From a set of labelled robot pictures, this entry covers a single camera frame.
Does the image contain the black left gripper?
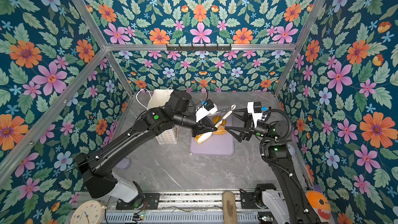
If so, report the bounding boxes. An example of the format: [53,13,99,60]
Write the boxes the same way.
[170,113,218,138]

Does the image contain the white metal tongs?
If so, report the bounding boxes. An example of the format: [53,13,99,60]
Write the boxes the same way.
[195,104,236,144]

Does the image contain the round yellow ridged bun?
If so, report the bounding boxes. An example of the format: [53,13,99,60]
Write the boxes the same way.
[212,116,227,135]

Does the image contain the white paper gift bag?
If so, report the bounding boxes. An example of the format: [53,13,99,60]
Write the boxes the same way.
[136,88,179,145]

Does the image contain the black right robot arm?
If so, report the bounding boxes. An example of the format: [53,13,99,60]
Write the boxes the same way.
[226,109,325,224]

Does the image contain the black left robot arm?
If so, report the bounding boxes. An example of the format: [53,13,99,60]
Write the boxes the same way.
[75,91,218,207]

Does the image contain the lilac rectangular tray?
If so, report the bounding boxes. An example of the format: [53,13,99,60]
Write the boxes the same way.
[190,108,234,156]

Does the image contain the lilac flat pad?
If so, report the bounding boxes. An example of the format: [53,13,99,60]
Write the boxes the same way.
[115,157,131,170]

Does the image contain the orange shark plush toy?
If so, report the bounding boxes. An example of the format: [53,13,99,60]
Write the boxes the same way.
[305,185,332,224]

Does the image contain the cream round clock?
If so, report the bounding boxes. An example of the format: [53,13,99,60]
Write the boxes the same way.
[70,200,107,224]

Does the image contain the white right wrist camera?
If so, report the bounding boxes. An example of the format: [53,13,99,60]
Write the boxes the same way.
[247,102,269,128]

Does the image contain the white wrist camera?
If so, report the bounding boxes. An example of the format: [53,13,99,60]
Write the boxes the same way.
[195,100,218,122]
[247,102,269,128]

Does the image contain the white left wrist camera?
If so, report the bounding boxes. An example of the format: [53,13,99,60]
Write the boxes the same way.
[195,100,218,122]

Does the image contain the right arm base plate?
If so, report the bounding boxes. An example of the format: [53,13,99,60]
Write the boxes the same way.
[239,189,265,209]

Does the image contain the black wall hook rail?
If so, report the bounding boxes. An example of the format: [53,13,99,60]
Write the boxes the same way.
[166,44,232,52]

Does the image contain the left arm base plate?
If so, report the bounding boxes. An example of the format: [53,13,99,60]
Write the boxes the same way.
[116,193,160,211]

